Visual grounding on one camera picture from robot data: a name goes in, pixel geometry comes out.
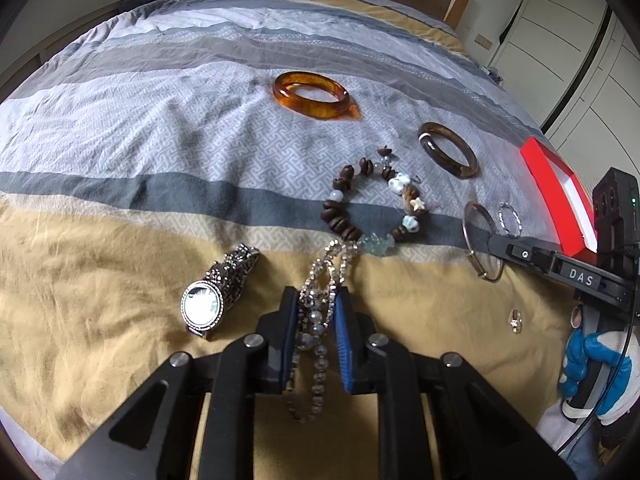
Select wooden beaded bracelet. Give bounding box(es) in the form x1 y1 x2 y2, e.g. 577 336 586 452
322 146 434 257

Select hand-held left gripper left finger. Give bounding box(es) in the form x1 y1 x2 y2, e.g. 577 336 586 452
55 287 301 480

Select blue jeans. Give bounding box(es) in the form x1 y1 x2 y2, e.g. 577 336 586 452
562 410 640 480

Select dark brown bangle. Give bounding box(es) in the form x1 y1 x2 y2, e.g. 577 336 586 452
417 122 479 180

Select plain silver bangle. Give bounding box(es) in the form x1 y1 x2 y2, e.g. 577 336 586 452
462 201 504 284

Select red jewelry box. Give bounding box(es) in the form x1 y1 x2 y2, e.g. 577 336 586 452
520 136 599 256

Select striped bedspread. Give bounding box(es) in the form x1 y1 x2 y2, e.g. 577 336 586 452
0 0 596 480

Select white wardrobe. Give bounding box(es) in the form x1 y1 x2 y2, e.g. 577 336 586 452
487 0 640 201

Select person's right hand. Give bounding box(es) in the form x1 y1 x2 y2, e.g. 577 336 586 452
557 305 640 427

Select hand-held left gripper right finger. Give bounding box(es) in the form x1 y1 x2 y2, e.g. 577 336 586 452
334 287 576 480

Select rhinestone and pearl necklace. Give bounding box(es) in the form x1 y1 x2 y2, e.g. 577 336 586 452
280 239 363 423

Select silver wristwatch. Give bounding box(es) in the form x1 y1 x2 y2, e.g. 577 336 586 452
181 243 262 342

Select thin twisted silver ring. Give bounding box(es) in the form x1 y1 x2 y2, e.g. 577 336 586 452
498 202 524 239

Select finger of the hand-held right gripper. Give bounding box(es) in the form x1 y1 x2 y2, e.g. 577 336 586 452
486 234 556 277

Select amber bangle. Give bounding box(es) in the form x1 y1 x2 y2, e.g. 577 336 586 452
272 72 362 122

